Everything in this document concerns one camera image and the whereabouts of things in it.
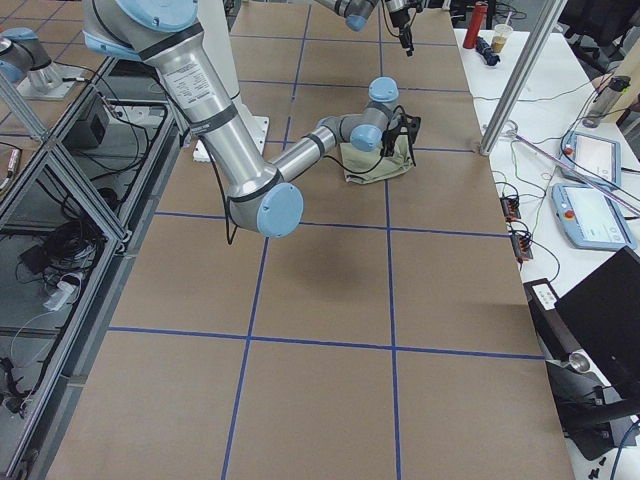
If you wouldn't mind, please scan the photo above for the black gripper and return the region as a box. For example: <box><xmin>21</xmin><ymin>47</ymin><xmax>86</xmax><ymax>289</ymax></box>
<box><xmin>394</xmin><ymin>17</ymin><xmax>414</xmax><ymax>57</ymax></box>
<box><xmin>380</xmin><ymin>127</ymin><xmax>400</xmax><ymax>156</ymax></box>

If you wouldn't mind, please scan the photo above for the olive green long-sleeve shirt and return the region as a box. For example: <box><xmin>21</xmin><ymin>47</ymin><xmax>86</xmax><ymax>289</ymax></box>
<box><xmin>340</xmin><ymin>136</ymin><xmax>413</xmax><ymax>185</ymax></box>

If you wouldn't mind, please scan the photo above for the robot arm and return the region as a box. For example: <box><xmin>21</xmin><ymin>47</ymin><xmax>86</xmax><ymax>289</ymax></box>
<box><xmin>82</xmin><ymin>1</ymin><xmax>401</xmax><ymax>237</ymax></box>
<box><xmin>317</xmin><ymin>0</ymin><xmax>425</xmax><ymax>57</ymax></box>

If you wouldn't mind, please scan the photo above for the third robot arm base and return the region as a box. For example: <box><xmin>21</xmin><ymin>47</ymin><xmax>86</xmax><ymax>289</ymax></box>
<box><xmin>1</xmin><ymin>27</ymin><xmax>88</xmax><ymax>101</ymax></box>

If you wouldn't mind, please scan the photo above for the red cylindrical bottle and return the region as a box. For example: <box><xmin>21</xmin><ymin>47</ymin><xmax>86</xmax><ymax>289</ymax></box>
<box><xmin>462</xmin><ymin>1</ymin><xmax>489</xmax><ymax>50</ymax></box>

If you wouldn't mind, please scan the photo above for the folded dark blue umbrella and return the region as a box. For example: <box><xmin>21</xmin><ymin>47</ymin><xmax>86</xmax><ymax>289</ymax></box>
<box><xmin>475</xmin><ymin>36</ymin><xmax>500</xmax><ymax>67</ymax></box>

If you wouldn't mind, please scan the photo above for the iced coffee cup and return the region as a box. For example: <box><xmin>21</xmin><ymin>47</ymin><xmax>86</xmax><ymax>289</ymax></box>
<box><xmin>491</xmin><ymin>13</ymin><xmax>513</xmax><ymax>54</ymax></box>

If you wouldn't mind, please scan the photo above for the white reacher grabber stick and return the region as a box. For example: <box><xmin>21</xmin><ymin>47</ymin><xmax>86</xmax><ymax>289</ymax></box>
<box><xmin>500</xmin><ymin>127</ymin><xmax>639</xmax><ymax>216</ymax></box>

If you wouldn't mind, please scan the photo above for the orange terminal board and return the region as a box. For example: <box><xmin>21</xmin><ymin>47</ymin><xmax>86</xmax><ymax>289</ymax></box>
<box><xmin>500</xmin><ymin>196</ymin><xmax>521</xmax><ymax>222</ymax></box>
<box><xmin>510</xmin><ymin>230</ymin><xmax>533</xmax><ymax>264</ymax></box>

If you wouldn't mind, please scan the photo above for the far blue teach pendant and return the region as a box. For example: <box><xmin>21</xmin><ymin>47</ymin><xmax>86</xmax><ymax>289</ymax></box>
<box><xmin>560</xmin><ymin>132</ymin><xmax>621</xmax><ymax>186</ymax></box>

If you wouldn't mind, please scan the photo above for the blue teach pendant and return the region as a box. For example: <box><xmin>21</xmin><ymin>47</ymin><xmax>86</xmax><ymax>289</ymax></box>
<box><xmin>560</xmin><ymin>132</ymin><xmax>621</xmax><ymax>186</ymax></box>
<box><xmin>551</xmin><ymin>184</ymin><xmax>638</xmax><ymax>252</ymax></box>

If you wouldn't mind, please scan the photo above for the near blue teach pendant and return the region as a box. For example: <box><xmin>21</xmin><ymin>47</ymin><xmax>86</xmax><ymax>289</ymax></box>
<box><xmin>551</xmin><ymin>184</ymin><xmax>638</xmax><ymax>252</ymax></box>

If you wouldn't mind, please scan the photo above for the black monitor on stand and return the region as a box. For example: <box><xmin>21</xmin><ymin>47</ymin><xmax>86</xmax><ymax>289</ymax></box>
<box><xmin>524</xmin><ymin>247</ymin><xmax>639</xmax><ymax>460</ymax></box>

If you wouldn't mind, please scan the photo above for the white power strip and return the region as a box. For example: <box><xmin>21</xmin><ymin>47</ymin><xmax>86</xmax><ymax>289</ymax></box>
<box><xmin>43</xmin><ymin>278</ymin><xmax>79</xmax><ymax>311</ymax></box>

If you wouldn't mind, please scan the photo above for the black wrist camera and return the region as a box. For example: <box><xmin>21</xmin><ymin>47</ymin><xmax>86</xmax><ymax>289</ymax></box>
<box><xmin>399</xmin><ymin>113</ymin><xmax>422</xmax><ymax>166</ymax></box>

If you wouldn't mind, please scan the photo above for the aluminium frame post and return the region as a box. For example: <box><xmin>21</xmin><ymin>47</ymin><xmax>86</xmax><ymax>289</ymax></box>
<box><xmin>479</xmin><ymin>0</ymin><xmax>567</xmax><ymax>156</ymax></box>

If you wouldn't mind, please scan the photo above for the black box under frame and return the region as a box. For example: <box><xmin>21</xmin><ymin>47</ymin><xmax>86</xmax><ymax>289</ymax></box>
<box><xmin>62</xmin><ymin>95</ymin><xmax>109</xmax><ymax>149</ymax></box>

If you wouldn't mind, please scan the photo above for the aluminium frame structure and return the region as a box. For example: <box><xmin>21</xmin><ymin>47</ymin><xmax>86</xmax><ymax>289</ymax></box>
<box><xmin>1</xmin><ymin>60</ymin><xmax>180</xmax><ymax>479</ymax></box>

